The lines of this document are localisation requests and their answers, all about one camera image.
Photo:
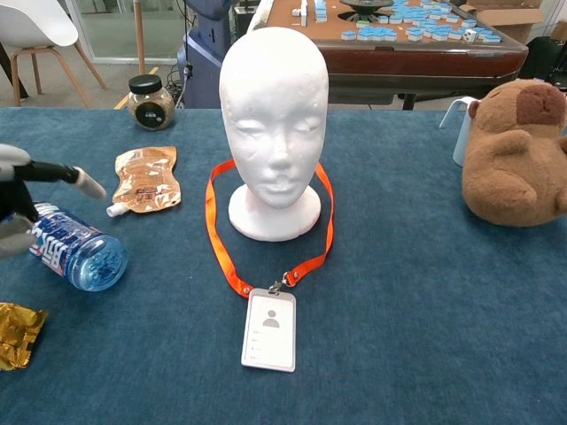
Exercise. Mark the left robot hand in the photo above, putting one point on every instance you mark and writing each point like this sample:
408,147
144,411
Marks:
13,190

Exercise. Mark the white ID badge holder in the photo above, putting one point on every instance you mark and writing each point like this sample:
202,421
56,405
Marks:
268,345

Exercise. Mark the white foam mannequin head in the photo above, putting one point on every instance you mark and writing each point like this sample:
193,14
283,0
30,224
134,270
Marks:
274,110

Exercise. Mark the blue plastic drink bottle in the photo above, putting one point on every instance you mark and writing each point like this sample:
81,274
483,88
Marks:
80,252

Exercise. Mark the brown spout drink pouch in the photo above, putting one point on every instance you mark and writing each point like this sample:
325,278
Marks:
146,177

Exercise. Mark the gold foil snack pack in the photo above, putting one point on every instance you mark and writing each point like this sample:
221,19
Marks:
17,336

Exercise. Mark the glass jar black lid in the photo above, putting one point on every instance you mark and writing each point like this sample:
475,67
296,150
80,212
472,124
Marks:
150,110

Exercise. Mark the white chair wooden legs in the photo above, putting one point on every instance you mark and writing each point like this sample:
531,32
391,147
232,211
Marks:
31,22

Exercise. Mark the wooden pole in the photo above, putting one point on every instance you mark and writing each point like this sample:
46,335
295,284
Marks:
139,35

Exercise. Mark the blue machine base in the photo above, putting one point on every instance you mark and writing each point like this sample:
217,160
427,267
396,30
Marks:
204,53

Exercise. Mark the blue table cloth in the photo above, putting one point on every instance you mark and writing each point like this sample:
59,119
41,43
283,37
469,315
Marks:
398,288

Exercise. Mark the brown mahjong table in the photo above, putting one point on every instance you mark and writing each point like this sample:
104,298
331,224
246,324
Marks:
398,62

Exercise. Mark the white dotted mahjong tile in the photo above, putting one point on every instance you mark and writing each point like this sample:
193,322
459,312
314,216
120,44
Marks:
471,35

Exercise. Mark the brown capybara plush toy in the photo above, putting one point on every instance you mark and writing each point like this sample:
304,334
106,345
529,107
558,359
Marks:
509,177

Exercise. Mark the brown cardboard box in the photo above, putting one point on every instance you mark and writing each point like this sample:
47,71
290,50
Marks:
509,17

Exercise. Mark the black bag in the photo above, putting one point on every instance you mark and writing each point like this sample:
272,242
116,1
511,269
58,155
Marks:
545,57

